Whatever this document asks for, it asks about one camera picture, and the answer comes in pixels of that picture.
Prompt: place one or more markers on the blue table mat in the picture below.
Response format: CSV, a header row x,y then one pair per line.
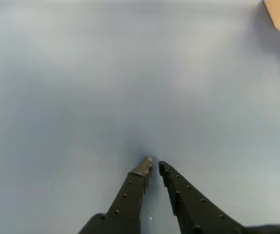
x,y
81,97

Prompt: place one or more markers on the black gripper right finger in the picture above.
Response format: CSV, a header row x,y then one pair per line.
x,y
193,209

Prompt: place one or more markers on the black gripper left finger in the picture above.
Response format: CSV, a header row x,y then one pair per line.
x,y
127,200

